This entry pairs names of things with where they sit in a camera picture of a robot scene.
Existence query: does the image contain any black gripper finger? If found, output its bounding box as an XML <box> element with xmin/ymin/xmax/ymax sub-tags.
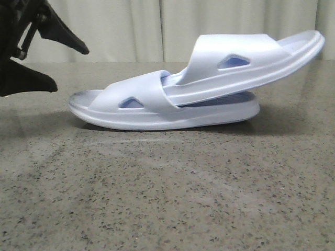
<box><xmin>38</xmin><ymin>2</ymin><xmax>90</xmax><ymax>54</ymax></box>
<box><xmin>1</xmin><ymin>60</ymin><xmax>57</xmax><ymax>96</ymax></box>

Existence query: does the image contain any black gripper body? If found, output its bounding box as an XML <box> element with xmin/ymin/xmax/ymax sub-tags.
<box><xmin>1</xmin><ymin>1</ymin><xmax>49</xmax><ymax>63</ymax></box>

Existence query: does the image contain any light blue slipper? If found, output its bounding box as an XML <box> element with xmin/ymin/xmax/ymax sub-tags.
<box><xmin>161</xmin><ymin>30</ymin><xmax>325</xmax><ymax>106</ymax></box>
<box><xmin>69</xmin><ymin>70</ymin><xmax>260</xmax><ymax>131</ymax></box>

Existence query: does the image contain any beige background curtain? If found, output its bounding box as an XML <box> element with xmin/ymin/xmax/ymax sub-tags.
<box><xmin>26</xmin><ymin>1</ymin><xmax>334</xmax><ymax>63</ymax></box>

